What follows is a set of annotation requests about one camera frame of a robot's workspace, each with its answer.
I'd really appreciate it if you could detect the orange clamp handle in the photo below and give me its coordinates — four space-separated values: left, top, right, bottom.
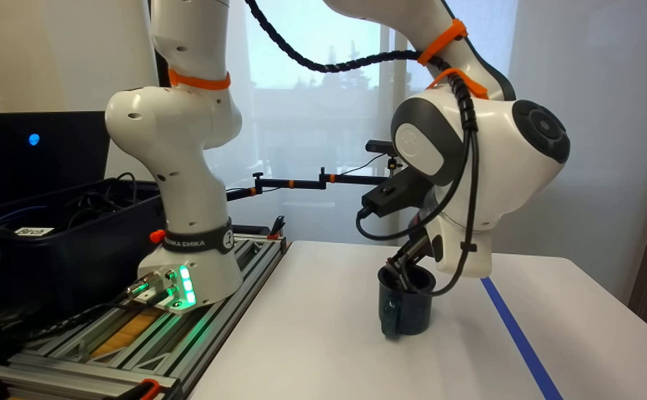
138 379 166 400

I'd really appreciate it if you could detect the long blue tape strip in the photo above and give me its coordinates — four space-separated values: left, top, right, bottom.
478 276 564 400

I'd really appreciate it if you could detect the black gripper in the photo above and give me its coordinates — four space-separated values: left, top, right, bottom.
385 220 447 293

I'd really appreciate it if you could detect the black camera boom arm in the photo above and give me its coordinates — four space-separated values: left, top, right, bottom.
223 166 394 205

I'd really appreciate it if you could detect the white label card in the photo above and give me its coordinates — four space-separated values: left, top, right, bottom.
10 224 57 240

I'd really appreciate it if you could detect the black plastic storage bin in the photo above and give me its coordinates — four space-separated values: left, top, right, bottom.
0 178 171 332

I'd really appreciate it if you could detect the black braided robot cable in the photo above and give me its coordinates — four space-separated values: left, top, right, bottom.
241 0 487 299

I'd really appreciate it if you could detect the aluminium profile base frame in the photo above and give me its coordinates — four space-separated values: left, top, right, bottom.
0 229 294 400

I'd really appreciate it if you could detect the dark teal mug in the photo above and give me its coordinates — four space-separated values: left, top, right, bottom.
376 265 438 342

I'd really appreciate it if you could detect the black computer monitor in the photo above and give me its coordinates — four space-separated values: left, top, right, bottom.
0 110 110 218

